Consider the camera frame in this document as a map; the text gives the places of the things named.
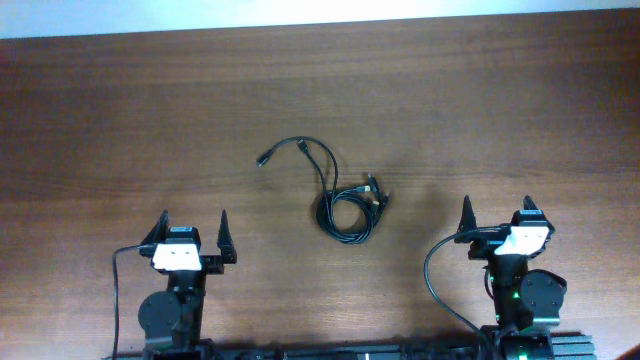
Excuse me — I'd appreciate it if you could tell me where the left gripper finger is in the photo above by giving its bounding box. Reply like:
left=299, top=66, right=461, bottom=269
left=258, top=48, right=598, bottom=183
left=216, top=210, right=237, bottom=264
left=141, top=210, right=169, bottom=246

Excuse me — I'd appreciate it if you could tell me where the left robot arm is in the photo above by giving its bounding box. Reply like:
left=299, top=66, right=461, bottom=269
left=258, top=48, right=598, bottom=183
left=138, top=211, right=237, bottom=359

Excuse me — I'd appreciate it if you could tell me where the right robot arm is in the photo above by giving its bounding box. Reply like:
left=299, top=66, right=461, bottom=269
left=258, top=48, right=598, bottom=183
left=454, top=196, right=567, bottom=359

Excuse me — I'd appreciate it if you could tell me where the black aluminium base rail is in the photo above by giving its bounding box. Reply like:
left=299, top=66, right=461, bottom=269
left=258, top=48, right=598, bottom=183
left=116, top=334, right=597, bottom=360

